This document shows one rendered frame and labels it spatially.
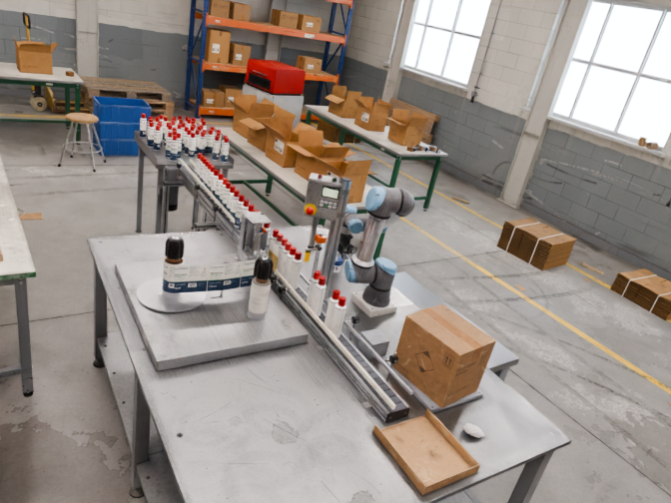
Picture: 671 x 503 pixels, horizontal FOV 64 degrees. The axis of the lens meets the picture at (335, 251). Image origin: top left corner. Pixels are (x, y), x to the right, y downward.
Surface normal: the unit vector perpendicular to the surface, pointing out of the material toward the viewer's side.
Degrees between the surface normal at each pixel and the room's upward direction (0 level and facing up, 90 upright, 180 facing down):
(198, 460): 0
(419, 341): 90
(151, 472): 0
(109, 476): 0
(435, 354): 90
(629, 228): 90
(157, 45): 90
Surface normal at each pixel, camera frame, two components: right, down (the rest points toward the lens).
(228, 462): 0.18, -0.89
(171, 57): 0.54, 0.45
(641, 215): -0.82, 0.10
